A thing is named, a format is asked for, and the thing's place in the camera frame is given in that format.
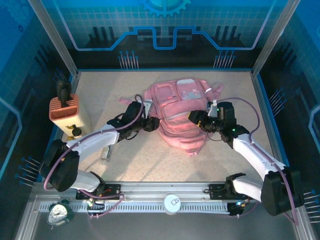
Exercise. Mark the pink school backpack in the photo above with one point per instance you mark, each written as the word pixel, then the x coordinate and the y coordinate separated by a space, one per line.
pixel 180 120

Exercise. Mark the aluminium mounting beam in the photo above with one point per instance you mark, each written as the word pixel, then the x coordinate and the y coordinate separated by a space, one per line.
pixel 162 188

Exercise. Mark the cream orange knife block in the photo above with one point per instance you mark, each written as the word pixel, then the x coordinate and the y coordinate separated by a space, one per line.
pixel 67 117

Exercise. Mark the silver tin can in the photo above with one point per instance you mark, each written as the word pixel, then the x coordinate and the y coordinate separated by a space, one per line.
pixel 172 203

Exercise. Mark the black connector box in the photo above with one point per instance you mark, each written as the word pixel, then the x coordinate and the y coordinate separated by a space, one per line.
pixel 238 208

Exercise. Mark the green alarm clock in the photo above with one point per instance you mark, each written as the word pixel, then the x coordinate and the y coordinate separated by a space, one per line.
pixel 58 214

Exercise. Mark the aluminium frame post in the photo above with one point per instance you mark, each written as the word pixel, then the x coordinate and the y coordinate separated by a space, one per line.
pixel 55 40
pixel 275 37

